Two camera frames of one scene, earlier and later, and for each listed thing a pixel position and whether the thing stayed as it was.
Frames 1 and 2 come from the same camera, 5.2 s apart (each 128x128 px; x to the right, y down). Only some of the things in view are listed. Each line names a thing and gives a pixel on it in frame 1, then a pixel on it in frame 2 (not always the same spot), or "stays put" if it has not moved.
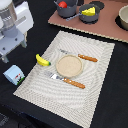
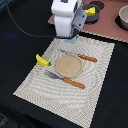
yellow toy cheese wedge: x=89 y=12 stays put
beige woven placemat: x=56 y=95 stays put
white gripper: x=16 y=35 -> x=63 y=16
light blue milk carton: x=15 y=74 -> x=72 y=40
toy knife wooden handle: x=88 y=58 stays put
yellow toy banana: x=42 y=61 stays put
